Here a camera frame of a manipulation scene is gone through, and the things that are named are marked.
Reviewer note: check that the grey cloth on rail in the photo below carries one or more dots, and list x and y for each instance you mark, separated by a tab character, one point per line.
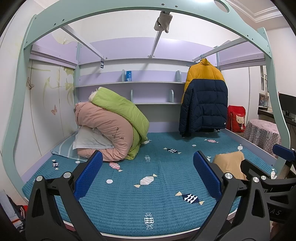
163	22

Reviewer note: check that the clothes pile on floor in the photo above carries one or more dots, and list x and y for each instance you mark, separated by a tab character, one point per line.
16	213

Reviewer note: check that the navy and yellow puffer jacket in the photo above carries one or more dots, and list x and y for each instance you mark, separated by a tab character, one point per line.
205	100

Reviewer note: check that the lavender headboard shelf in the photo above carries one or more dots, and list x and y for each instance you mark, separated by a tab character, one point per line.
156	88

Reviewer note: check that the mint green bed frame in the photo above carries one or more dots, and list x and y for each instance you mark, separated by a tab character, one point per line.
55	53

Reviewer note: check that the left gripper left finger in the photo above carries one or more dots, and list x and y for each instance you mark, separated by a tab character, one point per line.
44	221

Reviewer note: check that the striped blue pillow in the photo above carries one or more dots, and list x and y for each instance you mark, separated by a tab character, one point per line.
65	149

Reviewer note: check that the white pillow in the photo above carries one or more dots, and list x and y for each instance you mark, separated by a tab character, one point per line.
91	138

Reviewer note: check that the green quilt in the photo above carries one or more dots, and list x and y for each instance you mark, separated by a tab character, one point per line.
115	103

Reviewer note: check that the teal candy-pattern bed cover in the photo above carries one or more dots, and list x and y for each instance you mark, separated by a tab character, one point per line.
159	192

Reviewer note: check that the beige coat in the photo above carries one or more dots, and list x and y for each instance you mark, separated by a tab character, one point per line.
230	163

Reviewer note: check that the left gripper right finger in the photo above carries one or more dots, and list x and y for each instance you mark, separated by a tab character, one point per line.
241	211

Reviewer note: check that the round table pink cloth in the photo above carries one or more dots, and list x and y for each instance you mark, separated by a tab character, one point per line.
264	134

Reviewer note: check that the pink quilt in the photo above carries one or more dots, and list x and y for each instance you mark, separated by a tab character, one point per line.
113	126

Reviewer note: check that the red cartoon bag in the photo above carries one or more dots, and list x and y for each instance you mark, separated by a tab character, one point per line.
236	119

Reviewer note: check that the blue box on shelf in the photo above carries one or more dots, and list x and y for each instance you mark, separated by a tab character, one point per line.
128	76

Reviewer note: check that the black monitor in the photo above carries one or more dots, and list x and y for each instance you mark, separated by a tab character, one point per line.
288	105

